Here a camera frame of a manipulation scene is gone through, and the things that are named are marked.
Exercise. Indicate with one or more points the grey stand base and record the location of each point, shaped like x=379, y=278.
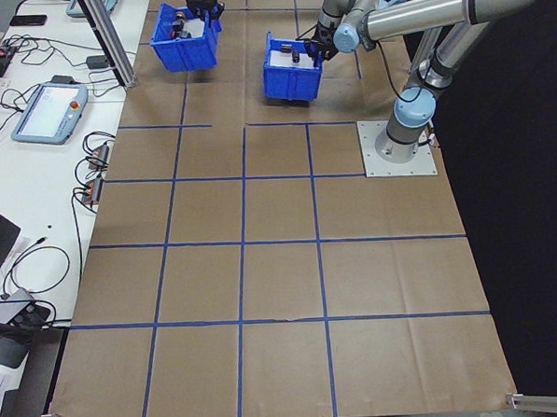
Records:
x=6, y=353

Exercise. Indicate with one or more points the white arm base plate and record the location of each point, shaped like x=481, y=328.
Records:
x=374, y=166

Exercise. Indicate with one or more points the red mushroom push button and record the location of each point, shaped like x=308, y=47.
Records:
x=174, y=34

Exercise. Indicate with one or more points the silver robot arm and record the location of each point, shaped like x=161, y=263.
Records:
x=436, y=8

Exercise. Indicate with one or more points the small orange black adapter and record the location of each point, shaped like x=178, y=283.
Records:
x=92, y=190
x=99, y=155

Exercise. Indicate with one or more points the blue plastic switch bin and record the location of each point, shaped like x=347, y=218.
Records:
x=181, y=55

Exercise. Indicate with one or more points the light blue teach pendant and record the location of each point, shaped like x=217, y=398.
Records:
x=71, y=10
x=49, y=113

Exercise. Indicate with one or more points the aluminium profile post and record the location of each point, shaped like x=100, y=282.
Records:
x=111, y=44

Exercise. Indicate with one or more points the white bin liner sheet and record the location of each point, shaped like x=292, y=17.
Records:
x=196, y=28
x=280, y=61

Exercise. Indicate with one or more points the black frame cover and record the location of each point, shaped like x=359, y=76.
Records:
x=530, y=204

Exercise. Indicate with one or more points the blue plastic battery bin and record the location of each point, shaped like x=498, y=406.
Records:
x=290, y=82

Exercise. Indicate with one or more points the black power adapter brick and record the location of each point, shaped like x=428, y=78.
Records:
x=97, y=63

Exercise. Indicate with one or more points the small black box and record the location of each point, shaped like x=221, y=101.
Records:
x=62, y=79

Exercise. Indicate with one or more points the black smartphone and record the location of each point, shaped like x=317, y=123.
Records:
x=28, y=19

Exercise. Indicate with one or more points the grey black docking hub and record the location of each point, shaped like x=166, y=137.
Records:
x=12, y=306

